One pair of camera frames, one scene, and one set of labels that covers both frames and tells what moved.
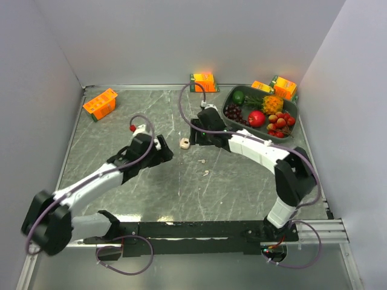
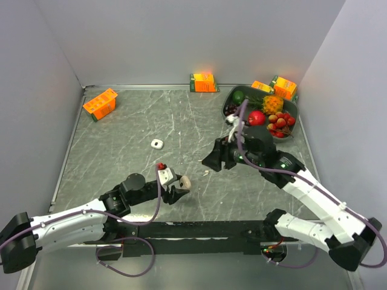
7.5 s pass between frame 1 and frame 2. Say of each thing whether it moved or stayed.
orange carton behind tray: stayed
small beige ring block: moved
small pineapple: stayed
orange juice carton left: stayed
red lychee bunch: stayed
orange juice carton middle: stayed
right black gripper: moved
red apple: stayed
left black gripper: moved
